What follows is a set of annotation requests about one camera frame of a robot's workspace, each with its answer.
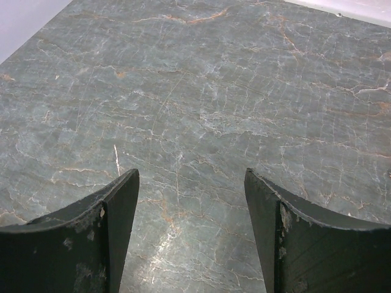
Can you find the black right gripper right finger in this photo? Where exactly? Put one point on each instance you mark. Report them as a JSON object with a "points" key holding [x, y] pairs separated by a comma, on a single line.
{"points": [[304, 247]]}

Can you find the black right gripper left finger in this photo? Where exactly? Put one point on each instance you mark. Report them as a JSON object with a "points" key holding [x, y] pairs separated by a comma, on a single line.
{"points": [[79, 248]]}

